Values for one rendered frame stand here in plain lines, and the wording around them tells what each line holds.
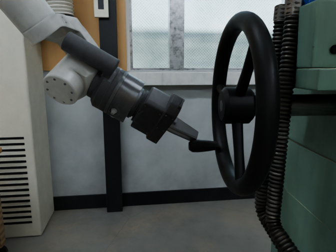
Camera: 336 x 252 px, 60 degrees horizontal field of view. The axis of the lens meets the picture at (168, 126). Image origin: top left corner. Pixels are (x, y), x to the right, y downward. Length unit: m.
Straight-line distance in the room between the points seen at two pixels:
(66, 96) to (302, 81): 0.38
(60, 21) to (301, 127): 0.51
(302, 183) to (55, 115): 1.47
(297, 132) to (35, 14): 0.55
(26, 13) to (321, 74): 0.44
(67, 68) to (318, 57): 0.39
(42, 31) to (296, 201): 0.60
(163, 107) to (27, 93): 1.10
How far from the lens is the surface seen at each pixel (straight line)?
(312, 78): 0.45
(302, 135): 0.67
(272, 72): 0.36
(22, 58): 1.55
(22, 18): 0.53
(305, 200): 0.68
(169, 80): 1.73
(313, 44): 0.45
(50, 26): 0.53
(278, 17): 0.53
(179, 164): 1.90
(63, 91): 0.53
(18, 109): 1.58
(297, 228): 0.72
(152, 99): 0.53
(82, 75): 0.53
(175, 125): 0.56
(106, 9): 1.70
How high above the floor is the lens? 0.87
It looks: 11 degrees down
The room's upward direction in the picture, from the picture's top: straight up
